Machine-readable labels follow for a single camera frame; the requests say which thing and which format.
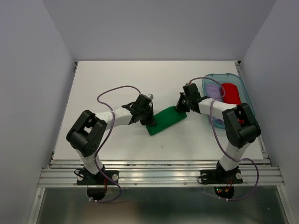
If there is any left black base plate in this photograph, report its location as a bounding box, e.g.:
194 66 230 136
74 168 113 186

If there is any red t shirt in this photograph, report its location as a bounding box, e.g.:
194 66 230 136
221 82 242 124

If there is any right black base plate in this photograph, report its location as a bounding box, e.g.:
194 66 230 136
197 169 243 185

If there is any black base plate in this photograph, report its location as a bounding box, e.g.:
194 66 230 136
74 168 113 186
197 169 243 185

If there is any lavender t shirt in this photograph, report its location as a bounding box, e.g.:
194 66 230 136
205 84 222 124

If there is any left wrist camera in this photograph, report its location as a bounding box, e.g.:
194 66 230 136
145 94 154 100

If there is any green t shirt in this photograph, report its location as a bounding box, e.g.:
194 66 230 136
146 106 187 136

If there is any translucent blue plastic bin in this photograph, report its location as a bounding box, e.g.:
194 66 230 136
201 72 256 130

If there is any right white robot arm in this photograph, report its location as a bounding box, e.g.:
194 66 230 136
175 83 261 184

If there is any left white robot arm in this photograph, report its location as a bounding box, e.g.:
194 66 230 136
66 94 156 184

